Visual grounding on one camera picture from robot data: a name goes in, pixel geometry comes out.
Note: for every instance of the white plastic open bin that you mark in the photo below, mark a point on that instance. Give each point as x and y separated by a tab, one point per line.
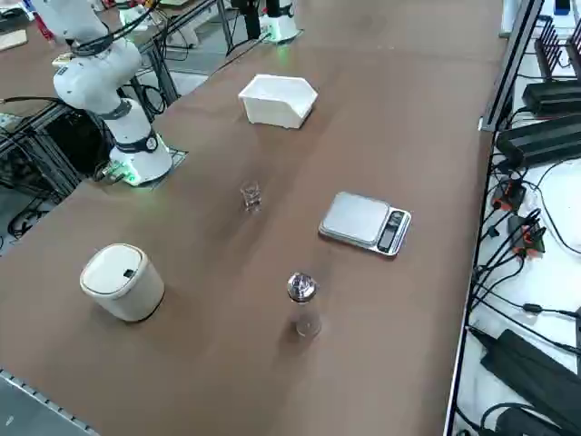
272	111

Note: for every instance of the glass bottle with silver stopper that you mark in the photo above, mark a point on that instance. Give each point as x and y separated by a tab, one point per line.
303	290

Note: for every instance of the silver digital kitchen scale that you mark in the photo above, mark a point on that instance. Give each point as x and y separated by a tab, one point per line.
354	215

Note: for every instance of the black flat equipment box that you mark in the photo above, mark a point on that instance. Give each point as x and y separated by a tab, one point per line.
522	363

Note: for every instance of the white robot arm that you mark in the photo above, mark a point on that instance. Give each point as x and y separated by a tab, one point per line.
282	27
97	77

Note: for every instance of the black metal frame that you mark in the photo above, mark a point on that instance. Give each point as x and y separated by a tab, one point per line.
27	136

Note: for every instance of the aluminium table edge rail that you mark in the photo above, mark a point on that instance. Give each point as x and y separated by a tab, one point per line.
27	391

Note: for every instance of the clear glass measuring cup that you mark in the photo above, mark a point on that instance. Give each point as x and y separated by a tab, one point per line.
250	200

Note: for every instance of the white cylindrical lidded trash can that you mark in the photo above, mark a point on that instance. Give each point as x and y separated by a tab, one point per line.
122	290

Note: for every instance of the black upright post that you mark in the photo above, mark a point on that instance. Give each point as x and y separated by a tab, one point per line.
252	20

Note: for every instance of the aluminium frame profile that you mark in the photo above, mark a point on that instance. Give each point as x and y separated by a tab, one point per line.
508	68

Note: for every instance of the black long power adapter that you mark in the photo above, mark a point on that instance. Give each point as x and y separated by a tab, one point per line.
540	138
551	97

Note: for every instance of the black power strip red switch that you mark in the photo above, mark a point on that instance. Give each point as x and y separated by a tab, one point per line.
510	195
526	236

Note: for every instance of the black slotted rack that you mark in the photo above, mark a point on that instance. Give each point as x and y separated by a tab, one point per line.
551	50

